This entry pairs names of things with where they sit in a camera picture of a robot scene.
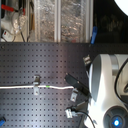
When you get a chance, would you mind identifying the clear plastic bin left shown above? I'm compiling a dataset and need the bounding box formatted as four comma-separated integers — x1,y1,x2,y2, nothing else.
34,0,55,42

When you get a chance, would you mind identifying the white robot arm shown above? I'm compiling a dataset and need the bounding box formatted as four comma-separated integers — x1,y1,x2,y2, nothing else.
65,54,128,128

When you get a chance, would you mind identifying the metal cable clip left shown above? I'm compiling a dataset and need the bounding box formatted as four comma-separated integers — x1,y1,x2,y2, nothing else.
33,75,40,95

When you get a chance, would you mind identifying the blue handled tool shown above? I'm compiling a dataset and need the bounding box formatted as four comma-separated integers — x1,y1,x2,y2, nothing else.
90,26,98,44

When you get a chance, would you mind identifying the white cable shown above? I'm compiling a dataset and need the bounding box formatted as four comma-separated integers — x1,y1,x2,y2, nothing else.
0,84,75,91

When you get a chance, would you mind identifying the black perforated board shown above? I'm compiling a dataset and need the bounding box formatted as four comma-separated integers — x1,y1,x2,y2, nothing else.
0,43,128,128

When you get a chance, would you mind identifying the white connector with black wire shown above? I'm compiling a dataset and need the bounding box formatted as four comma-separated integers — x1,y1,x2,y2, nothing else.
65,108,92,122

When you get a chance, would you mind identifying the red handled tool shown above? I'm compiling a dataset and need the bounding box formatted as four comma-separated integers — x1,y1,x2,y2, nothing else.
1,5,25,15

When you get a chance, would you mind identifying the metal cable clip right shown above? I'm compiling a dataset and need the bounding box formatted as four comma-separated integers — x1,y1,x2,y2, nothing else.
70,88,78,102

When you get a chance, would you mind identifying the clear plastic bin right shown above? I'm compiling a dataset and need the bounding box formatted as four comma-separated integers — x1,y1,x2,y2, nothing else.
61,0,87,43

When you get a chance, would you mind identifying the metal clip upper right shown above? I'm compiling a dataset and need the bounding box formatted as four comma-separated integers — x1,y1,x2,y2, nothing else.
83,55,91,66

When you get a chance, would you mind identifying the blue object bottom left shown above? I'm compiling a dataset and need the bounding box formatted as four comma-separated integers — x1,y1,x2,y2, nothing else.
0,117,6,127

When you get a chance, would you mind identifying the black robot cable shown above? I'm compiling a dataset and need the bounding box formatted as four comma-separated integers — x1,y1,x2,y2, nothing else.
113,57,128,107

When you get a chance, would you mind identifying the clear plastic bin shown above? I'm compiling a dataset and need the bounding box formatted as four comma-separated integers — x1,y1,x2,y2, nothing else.
61,0,87,43
34,0,55,42

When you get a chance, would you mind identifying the metal cable clip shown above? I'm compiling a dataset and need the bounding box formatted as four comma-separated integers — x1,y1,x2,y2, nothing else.
33,75,40,95
70,88,78,102

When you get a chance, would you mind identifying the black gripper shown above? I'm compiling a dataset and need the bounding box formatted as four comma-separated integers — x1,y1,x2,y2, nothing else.
65,73,90,96

